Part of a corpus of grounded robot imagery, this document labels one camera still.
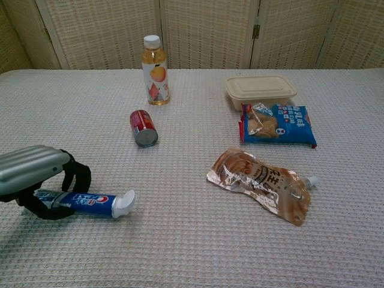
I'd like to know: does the juice bottle with white cap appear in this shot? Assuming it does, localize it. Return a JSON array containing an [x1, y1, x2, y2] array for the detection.
[[142, 35, 171, 106]]

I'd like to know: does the blue snack bag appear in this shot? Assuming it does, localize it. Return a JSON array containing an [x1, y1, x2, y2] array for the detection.
[[238, 102, 318, 150]]

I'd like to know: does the brown spout pouch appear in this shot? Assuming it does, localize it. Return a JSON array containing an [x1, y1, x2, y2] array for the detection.
[[206, 147, 319, 227]]

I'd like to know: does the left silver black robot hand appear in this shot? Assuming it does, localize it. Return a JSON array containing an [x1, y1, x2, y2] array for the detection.
[[0, 145, 92, 221]]

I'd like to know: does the beige lidded lunch box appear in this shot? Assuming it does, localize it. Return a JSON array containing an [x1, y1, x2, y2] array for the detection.
[[225, 74, 298, 112]]

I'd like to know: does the red soda can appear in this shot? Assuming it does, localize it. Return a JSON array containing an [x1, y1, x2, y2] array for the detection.
[[129, 109, 159, 148]]

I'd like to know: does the woven folding screen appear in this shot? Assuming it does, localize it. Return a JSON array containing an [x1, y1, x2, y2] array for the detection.
[[0, 0, 384, 74]]

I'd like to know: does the blue and white toothpaste tube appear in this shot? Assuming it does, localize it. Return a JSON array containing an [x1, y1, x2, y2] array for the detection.
[[22, 188, 136, 219]]

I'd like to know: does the pale woven tablecloth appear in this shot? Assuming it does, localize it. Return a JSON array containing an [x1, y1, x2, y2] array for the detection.
[[0, 68, 384, 288]]

